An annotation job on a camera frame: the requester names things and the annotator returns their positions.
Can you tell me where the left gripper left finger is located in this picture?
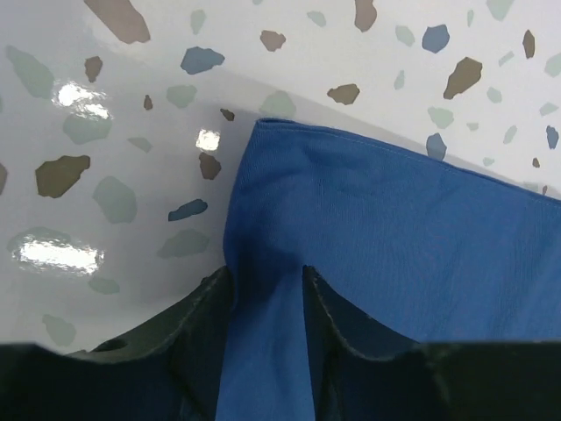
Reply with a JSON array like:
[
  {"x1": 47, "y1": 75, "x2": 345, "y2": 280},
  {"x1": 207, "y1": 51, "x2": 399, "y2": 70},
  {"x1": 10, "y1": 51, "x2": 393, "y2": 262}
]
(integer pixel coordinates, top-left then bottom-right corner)
[{"x1": 1, "y1": 267, "x2": 233, "y2": 420}]

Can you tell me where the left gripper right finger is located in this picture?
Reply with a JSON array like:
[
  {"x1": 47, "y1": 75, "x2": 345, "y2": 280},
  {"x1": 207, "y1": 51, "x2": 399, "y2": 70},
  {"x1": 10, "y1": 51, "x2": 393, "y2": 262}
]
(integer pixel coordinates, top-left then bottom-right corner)
[{"x1": 302, "y1": 266, "x2": 560, "y2": 420}]

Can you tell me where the blue surgical cloth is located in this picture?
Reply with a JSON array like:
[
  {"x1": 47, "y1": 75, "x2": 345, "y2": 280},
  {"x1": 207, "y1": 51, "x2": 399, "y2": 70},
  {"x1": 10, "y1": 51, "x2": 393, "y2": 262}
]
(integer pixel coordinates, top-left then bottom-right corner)
[{"x1": 217, "y1": 118, "x2": 560, "y2": 420}]

